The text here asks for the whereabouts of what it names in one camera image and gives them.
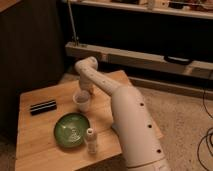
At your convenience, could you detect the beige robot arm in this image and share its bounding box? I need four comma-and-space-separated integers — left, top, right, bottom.
75, 57, 171, 171

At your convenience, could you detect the green ceramic plate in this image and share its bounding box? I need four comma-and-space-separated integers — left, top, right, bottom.
54, 113, 90, 148

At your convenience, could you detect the long beige wooden beam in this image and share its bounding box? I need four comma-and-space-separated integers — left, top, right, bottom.
65, 42, 213, 80

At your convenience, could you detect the metal pole stand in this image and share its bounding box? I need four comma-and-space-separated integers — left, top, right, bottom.
67, 0, 79, 46

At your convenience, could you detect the white spice bottle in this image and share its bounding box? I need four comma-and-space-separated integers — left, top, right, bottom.
85, 128, 98, 154

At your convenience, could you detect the black striped box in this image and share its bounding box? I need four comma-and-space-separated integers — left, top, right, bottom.
30, 100, 57, 115

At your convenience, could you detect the wooden table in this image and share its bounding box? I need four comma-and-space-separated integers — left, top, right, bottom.
14, 69, 164, 171

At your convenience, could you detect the upper wooden shelf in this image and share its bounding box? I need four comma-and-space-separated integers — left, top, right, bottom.
61, 0, 213, 20

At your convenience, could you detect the black handle clamp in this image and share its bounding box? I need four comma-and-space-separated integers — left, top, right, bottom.
164, 56, 193, 65

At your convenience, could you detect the black cable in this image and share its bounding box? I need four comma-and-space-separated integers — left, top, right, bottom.
196, 71, 213, 171

